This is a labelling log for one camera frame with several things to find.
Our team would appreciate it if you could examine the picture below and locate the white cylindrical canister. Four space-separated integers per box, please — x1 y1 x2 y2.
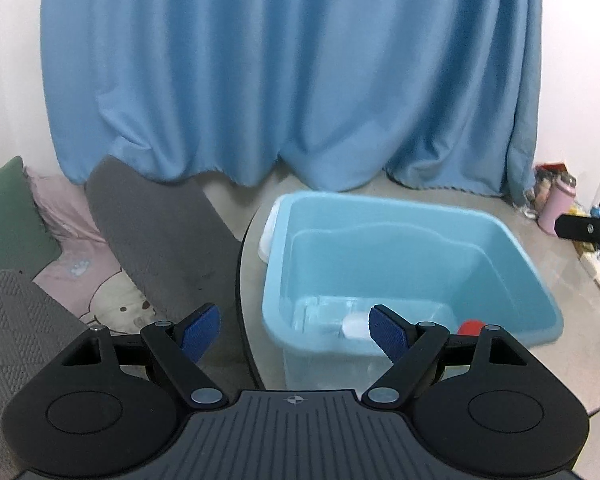
340 312 372 340

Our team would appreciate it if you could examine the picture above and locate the orange cylindrical bottle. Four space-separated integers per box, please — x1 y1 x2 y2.
457 318 486 337

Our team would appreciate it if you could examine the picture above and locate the pink thermos bottle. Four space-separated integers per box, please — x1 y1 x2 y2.
538 172 577 236

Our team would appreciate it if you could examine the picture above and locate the light blue plastic bin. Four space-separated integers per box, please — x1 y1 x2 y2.
262 191 564 391

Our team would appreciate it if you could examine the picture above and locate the pink cartoon blanket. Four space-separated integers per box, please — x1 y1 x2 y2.
27 169 158 335

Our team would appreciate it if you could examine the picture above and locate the grey knitted cushion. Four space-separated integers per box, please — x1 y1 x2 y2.
0 271 86 479

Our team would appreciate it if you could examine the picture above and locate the green pillow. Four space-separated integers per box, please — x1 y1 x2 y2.
0 156 61 278

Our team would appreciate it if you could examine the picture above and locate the blue curtain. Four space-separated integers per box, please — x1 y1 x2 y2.
41 0 542 205

